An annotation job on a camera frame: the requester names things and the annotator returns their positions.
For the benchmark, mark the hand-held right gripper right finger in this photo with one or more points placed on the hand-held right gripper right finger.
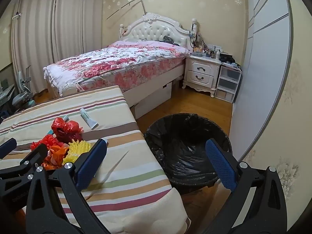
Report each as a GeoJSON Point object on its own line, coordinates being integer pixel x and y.
{"type": "Point", "coordinates": [220, 163]}

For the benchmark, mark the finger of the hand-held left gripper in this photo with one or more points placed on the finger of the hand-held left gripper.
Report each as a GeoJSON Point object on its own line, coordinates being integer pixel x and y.
{"type": "Point", "coordinates": [40, 151]}
{"type": "Point", "coordinates": [8, 146]}

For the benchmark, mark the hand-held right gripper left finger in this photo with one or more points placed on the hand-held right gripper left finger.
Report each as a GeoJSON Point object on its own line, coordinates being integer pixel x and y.
{"type": "Point", "coordinates": [89, 167]}

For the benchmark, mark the red spiky ball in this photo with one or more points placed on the red spiky ball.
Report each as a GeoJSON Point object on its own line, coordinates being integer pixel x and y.
{"type": "Point", "coordinates": [50, 141]}

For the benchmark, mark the orange plastic bag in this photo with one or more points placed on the orange plastic bag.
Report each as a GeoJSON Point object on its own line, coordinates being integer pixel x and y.
{"type": "Point", "coordinates": [57, 154]}

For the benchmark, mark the yellow spiky ball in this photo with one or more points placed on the yellow spiky ball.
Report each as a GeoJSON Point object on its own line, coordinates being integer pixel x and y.
{"type": "Point", "coordinates": [75, 148]}

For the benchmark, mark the trash bin with black bag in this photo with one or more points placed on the trash bin with black bag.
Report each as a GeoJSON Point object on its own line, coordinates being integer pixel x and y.
{"type": "Point", "coordinates": [185, 146]}

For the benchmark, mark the dark red plastic bag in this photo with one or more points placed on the dark red plastic bag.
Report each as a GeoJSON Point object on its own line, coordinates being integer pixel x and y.
{"type": "Point", "coordinates": [70, 137]}

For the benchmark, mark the bright red plastic bag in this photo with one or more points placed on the bright red plastic bag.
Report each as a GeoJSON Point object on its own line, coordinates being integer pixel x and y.
{"type": "Point", "coordinates": [64, 126]}

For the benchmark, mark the small pale tube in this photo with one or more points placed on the small pale tube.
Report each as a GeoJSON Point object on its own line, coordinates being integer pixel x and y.
{"type": "Point", "coordinates": [66, 118]}

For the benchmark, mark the light blue desk chair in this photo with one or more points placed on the light blue desk chair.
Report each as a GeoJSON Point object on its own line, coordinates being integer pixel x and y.
{"type": "Point", "coordinates": [20, 100]}

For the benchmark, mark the white tube with teal end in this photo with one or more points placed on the white tube with teal end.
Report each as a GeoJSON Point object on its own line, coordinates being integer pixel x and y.
{"type": "Point", "coordinates": [88, 118]}

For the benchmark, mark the grey study desk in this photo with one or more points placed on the grey study desk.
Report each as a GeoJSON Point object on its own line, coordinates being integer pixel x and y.
{"type": "Point", "coordinates": [6, 92]}

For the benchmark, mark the clear plastic drawer unit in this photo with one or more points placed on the clear plastic drawer unit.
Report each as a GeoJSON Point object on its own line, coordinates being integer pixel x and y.
{"type": "Point", "coordinates": [228, 82]}

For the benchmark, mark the white storage box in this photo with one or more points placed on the white storage box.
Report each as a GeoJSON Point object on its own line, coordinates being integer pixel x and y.
{"type": "Point", "coordinates": [151, 102]}

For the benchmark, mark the white nightstand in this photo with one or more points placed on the white nightstand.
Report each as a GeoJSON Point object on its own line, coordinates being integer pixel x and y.
{"type": "Point", "coordinates": [202, 70]}

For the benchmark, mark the floral quilt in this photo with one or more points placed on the floral quilt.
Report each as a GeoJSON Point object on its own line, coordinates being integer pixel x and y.
{"type": "Point", "coordinates": [109, 63]}

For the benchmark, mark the group of small bottles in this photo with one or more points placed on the group of small bottles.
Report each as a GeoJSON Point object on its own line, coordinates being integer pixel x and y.
{"type": "Point", "coordinates": [207, 50]}

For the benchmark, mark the white sliding wardrobe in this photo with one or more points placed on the white sliding wardrobe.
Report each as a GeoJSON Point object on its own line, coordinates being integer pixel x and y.
{"type": "Point", "coordinates": [263, 53]}

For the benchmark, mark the beige pleated curtain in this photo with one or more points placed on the beige pleated curtain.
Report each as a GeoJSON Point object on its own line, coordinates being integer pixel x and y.
{"type": "Point", "coordinates": [61, 29]}

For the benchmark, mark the dark cloth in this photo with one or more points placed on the dark cloth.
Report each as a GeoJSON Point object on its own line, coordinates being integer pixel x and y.
{"type": "Point", "coordinates": [168, 39]}

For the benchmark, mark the thin metal pole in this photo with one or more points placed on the thin metal pole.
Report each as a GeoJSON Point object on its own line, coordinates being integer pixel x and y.
{"type": "Point", "coordinates": [126, 6]}

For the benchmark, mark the white bed frame tufted headboard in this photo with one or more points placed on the white bed frame tufted headboard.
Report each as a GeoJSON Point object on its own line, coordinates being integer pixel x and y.
{"type": "Point", "coordinates": [151, 30]}

